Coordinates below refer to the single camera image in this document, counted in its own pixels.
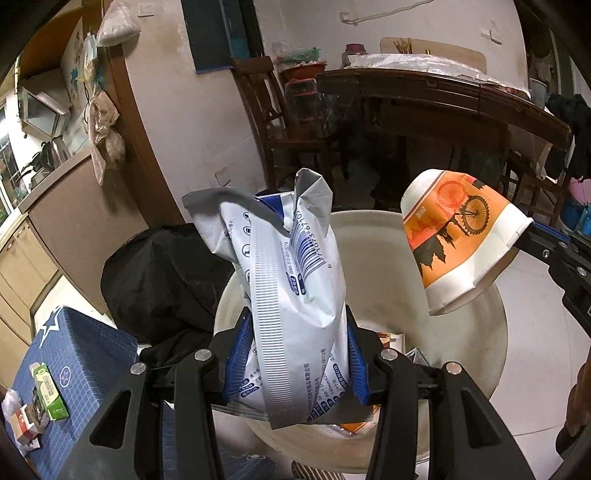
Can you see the small red carton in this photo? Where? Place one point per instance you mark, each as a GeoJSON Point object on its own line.
{"type": "Point", "coordinates": [23, 425]}

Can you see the beige lower kitchen cabinets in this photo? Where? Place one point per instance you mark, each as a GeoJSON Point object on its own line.
{"type": "Point", "coordinates": [69, 207]}

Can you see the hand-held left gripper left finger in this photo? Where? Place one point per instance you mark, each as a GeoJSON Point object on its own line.
{"type": "Point", "coordinates": [234, 369]}

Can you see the blue star-print tablecloth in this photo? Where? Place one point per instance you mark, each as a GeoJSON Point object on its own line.
{"type": "Point", "coordinates": [92, 360]}

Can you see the clear plastic bag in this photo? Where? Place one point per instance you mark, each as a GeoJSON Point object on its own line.
{"type": "Point", "coordinates": [9, 401]}

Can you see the white plastic bucket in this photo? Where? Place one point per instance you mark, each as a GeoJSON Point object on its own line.
{"type": "Point", "coordinates": [452, 360]}

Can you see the hanging pink plastic bag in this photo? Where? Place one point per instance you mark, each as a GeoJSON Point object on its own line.
{"type": "Point", "coordinates": [106, 138]}

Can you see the white light switch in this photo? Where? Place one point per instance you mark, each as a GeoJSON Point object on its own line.
{"type": "Point", "coordinates": [147, 8]}

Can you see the steel range hood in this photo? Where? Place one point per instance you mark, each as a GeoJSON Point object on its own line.
{"type": "Point", "coordinates": [44, 106]}

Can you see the dark wooden chair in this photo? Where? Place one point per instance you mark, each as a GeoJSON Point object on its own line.
{"type": "Point", "coordinates": [258, 101]}
{"type": "Point", "coordinates": [531, 184]}

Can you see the white wall socket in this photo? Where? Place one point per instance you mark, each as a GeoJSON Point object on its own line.
{"type": "Point", "coordinates": [222, 177]}

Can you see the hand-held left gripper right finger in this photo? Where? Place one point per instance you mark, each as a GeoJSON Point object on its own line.
{"type": "Point", "coordinates": [359, 369]}

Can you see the grey white wrapper pack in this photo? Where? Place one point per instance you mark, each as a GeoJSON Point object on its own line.
{"type": "Point", "coordinates": [295, 295]}

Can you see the brown wooden door frame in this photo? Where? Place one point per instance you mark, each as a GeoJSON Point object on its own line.
{"type": "Point", "coordinates": [147, 161]}

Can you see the dark wooden dining table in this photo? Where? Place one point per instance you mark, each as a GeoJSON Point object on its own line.
{"type": "Point", "coordinates": [415, 92]}

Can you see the dark hanging clothes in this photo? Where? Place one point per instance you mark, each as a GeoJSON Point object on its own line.
{"type": "Point", "coordinates": [572, 134]}

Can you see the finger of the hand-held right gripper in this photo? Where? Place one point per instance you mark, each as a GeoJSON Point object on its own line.
{"type": "Point", "coordinates": [549, 249]}

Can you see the barred kitchen window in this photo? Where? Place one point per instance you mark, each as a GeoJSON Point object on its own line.
{"type": "Point", "coordinates": [7, 161]}

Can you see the person's right forearm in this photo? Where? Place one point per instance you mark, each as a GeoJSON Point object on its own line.
{"type": "Point", "coordinates": [577, 406]}

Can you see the red pot with green stuff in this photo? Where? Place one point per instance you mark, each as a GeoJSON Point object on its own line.
{"type": "Point", "coordinates": [300, 69]}

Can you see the black foil packet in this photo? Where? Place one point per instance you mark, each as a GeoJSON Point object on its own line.
{"type": "Point", "coordinates": [38, 412]}

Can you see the dark framed window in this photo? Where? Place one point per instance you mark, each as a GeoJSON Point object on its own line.
{"type": "Point", "coordinates": [217, 37]}

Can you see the steel kettle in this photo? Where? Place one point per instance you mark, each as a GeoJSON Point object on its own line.
{"type": "Point", "coordinates": [53, 151]}

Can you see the green tissue packet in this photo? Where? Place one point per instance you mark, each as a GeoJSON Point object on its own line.
{"type": "Point", "coordinates": [48, 392]}

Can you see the hanging white plastic bag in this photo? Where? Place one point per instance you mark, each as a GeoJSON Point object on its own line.
{"type": "Point", "coordinates": [117, 25]}

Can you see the white foil sheet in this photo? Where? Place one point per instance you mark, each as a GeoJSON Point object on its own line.
{"type": "Point", "coordinates": [415, 62]}

